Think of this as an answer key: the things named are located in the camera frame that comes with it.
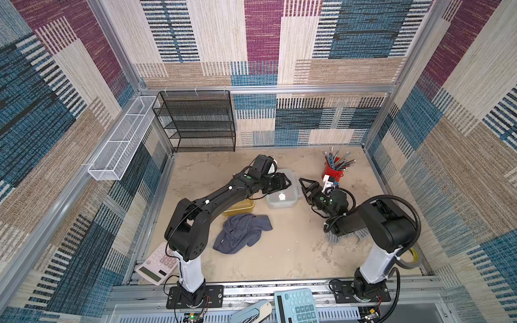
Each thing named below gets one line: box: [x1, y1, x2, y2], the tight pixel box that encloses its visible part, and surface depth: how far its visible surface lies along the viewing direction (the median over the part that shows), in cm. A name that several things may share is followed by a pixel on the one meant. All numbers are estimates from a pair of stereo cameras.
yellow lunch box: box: [222, 196, 256, 217], surface depth 92 cm
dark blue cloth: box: [212, 213, 273, 255], surface depth 87 cm
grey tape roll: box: [395, 242, 423, 270], surface depth 81 cm
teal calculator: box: [273, 288, 321, 323], surface depth 71 cm
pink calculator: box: [135, 240, 180, 286], surface depth 78 cm
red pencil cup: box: [321, 161, 344, 184], surface depth 101 cm
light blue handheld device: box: [227, 300, 272, 323], surface depth 69 cm
